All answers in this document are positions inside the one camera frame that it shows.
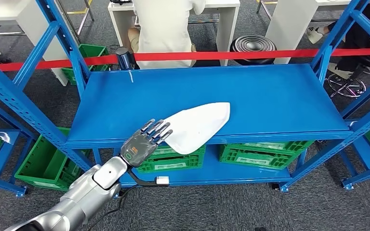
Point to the white plastic shell part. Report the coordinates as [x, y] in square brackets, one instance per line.
[197, 127]

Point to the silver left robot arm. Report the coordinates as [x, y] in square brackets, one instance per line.
[76, 201]

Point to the blue metal shelf rack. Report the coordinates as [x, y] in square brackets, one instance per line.
[204, 95]
[363, 153]
[3, 188]

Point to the red barrier belt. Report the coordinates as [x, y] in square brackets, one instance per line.
[236, 54]
[44, 64]

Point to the person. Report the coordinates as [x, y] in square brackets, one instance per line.
[162, 32]
[360, 35]

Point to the white desk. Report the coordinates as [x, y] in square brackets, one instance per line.
[228, 32]
[287, 28]
[3, 9]

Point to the black desk device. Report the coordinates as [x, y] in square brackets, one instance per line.
[119, 2]

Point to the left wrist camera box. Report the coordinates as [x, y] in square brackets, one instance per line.
[162, 180]

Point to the dark barrier post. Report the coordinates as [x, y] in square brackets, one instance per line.
[123, 59]

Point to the grey metal table frame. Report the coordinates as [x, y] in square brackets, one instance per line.
[84, 23]

